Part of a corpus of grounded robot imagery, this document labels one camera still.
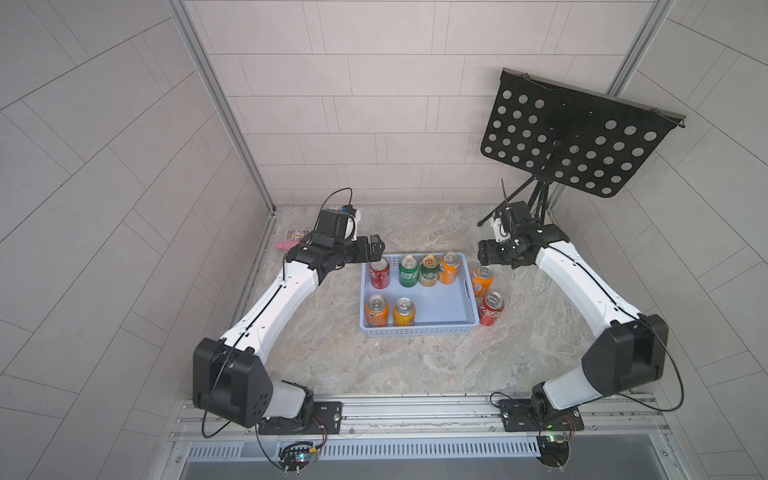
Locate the orange fanta can back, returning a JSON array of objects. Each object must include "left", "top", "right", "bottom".
[{"left": 438, "top": 251, "right": 461, "bottom": 285}]

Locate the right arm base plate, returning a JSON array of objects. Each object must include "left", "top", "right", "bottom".
[{"left": 493, "top": 397, "right": 585, "bottom": 434}]

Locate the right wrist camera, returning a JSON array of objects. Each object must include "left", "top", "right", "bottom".
[{"left": 491, "top": 201, "right": 533, "bottom": 243}]

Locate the aluminium rail frame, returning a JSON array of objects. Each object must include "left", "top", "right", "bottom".
[{"left": 160, "top": 394, "right": 682, "bottom": 469}]

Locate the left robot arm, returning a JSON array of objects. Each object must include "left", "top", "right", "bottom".
[{"left": 193, "top": 232, "right": 385, "bottom": 431}]

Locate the circuit board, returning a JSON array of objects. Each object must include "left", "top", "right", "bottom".
[
  {"left": 537, "top": 436, "right": 571, "bottom": 470},
  {"left": 278, "top": 441, "right": 319, "bottom": 475}
]

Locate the orange fanta can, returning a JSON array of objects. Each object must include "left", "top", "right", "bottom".
[
  {"left": 438, "top": 251, "right": 461, "bottom": 285},
  {"left": 471, "top": 265, "right": 495, "bottom": 298},
  {"left": 365, "top": 294, "right": 389, "bottom": 328}
]

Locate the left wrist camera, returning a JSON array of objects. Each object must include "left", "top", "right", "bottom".
[{"left": 315, "top": 205, "right": 360, "bottom": 242}]

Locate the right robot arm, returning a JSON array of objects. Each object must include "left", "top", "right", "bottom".
[{"left": 478, "top": 220, "right": 669, "bottom": 414}]

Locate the dark green gold-top can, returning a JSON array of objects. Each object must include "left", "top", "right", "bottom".
[{"left": 419, "top": 254, "right": 440, "bottom": 287}]

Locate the right circuit board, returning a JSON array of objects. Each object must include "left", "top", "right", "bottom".
[{"left": 537, "top": 436, "right": 571, "bottom": 470}]

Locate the light blue plastic basket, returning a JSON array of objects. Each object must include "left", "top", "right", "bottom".
[{"left": 359, "top": 252, "right": 479, "bottom": 337}]

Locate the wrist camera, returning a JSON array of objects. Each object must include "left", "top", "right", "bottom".
[
  {"left": 315, "top": 205, "right": 360, "bottom": 242},
  {"left": 491, "top": 201, "right": 533, "bottom": 243}
]

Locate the red cola can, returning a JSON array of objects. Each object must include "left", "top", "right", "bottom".
[
  {"left": 478, "top": 291, "right": 505, "bottom": 326},
  {"left": 368, "top": 258, "right": 390, "bottom": 290}
]

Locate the pink cylindrical tube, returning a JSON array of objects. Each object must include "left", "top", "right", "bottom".
[{"left": 274, "top": 241, "right": 298, "bottom": 251}]

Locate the black perforated music stand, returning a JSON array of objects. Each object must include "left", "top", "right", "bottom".
[{"left": 480, "top": 69, "right": 685, "bottom": 226}]

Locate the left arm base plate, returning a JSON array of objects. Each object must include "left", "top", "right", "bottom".
[{"left": 258, "top": 401, "right": 344, "bottom": 435}]

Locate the green sprite can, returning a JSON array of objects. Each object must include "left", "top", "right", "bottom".
[{"left": 398, "top": 254, "right": 420, "bottom": 288}]

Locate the red cola can back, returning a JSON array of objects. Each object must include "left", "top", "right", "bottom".
[{"left": 368, "top": 258, "right": 390, "bottom": 290}]

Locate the left circuit board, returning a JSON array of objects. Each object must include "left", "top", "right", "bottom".
[{"left": 278, "top": 441, "right": 319, "bottom": 475}]

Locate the yellow orange schweppes can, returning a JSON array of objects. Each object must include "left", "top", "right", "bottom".
[{"left": 393, "top": 298, "right": 416, "bottom": 327}]

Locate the small printed card packet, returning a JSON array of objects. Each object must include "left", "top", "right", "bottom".
[{"left": 285, "top": 229, "right": 309, "bottom": 241}]

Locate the red cola can front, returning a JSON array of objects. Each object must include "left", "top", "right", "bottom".
[{"left": 478, "top": 291, "right": 505, "bottom": 326}]

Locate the orange fanta can front left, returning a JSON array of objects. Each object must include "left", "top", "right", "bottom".
[{"left": 365, "top": 294, "right": 389, "bottom": 328}]

